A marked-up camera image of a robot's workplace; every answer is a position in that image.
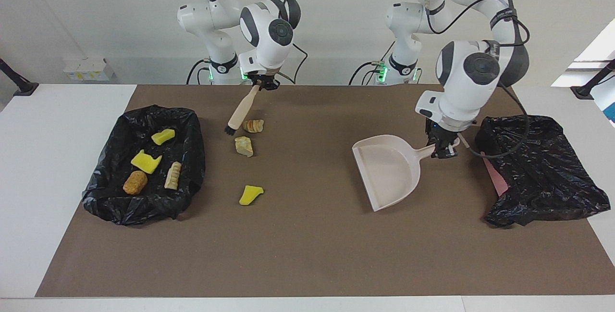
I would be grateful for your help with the orange striped croissant toy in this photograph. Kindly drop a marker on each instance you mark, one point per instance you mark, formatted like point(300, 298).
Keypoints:
point(253, 126)

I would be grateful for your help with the pale ridged pastry toy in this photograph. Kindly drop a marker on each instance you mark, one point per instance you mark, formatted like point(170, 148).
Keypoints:
point(173, 176)

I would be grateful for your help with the beige plastic dustpan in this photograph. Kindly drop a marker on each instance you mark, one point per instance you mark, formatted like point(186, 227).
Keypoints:
point(384, 168)

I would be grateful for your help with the white wall socket box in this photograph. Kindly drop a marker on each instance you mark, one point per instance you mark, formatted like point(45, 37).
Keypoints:
point(89, 70)

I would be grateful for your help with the yellow notched sponge piece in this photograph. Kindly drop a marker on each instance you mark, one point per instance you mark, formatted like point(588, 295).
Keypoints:
point(145, 162)

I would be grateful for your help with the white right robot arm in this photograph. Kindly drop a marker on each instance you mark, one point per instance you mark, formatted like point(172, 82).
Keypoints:
point(266, 28)

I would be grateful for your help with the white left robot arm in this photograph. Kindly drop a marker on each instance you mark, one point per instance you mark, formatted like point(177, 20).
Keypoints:
point(468, 71)

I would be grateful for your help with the black trash bag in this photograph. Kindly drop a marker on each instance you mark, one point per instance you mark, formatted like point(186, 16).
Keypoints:
point(543, 172)

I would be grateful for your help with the pink plastic bin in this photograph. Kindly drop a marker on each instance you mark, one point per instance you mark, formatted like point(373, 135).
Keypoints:
point(496, 180)

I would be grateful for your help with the beige brush with black bristles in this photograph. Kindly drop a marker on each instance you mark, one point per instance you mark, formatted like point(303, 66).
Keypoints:
point(242, 107)

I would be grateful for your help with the yellow wedge sponge piece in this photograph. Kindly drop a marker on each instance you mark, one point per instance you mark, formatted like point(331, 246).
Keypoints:
point(250, 195)

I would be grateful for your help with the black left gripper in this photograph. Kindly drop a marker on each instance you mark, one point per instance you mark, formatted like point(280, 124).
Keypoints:
point(441, 133)

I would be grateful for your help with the black bag lined bin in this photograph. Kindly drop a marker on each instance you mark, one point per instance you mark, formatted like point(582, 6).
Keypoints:
point(105, 206)

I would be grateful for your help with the brown table mat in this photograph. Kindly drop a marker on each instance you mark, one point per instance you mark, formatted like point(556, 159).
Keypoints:
point(307, 254)

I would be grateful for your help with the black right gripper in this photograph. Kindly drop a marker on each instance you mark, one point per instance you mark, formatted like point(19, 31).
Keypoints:
point(264, 79)

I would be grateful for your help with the yellow rounded sponge piece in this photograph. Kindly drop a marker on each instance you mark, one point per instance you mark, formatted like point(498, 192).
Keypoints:
point(163, 136)

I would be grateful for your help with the brown bread roll toy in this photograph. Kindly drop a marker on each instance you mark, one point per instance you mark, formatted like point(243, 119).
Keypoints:
point(135, 183)

